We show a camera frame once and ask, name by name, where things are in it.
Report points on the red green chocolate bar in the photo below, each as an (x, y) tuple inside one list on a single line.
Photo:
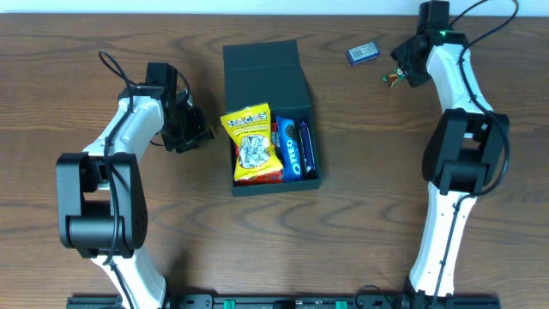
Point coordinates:
[(394, 77)]

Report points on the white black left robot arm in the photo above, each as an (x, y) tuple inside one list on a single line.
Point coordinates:
[(102, 211)]

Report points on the dark blue wafer bar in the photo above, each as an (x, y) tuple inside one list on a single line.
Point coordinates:
[(310, 166)]

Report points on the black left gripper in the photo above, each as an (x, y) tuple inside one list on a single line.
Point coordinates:
[(189, 130)]

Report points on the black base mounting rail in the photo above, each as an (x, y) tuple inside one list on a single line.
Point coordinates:
[(366, 301)]

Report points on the dark green gift box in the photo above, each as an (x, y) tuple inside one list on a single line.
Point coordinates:
[(271, 73)]

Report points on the small blue candy box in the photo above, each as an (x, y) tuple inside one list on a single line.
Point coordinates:
[(362, 53)]

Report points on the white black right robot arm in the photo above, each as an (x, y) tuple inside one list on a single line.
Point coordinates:
[(459, 162)]

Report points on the blue Oreo cookie pack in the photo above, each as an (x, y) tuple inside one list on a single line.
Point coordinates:
[(289, 146)]

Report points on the red snack bag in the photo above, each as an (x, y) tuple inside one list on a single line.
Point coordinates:
[(267, 178)]

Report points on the yellow Hacks candy bag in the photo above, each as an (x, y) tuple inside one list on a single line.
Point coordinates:
[(250, 130)]

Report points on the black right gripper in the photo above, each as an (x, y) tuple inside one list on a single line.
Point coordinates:
[(410, 63)]

